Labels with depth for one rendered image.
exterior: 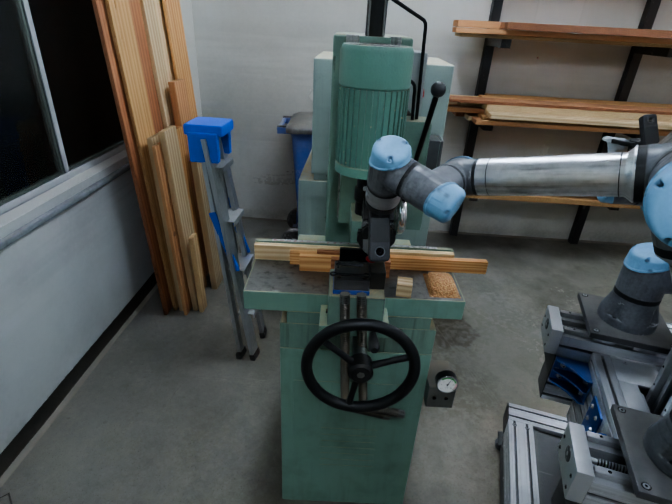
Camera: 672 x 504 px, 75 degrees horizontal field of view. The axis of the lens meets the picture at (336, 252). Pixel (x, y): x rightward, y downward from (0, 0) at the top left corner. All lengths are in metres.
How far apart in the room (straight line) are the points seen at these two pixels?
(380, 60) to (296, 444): 1.19
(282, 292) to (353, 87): 0.55
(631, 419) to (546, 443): 0.76
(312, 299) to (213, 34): 2.70
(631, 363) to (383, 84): 1.05
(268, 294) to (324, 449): 0.63
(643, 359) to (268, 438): 1.38
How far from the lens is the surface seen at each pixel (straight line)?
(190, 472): 1.95
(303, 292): 1.18
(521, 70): 3.62
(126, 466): 2.04
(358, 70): 1.07
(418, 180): 0.82
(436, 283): 1.24
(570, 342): 1.50
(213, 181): 1.90
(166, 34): 2.90
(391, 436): 1.55
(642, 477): 1.09
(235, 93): 3.59
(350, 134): 1.10
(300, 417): 1.49
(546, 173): 0.88
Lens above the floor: 1.55
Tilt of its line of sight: 28 degrees down
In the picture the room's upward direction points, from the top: 3 degrees clockwise
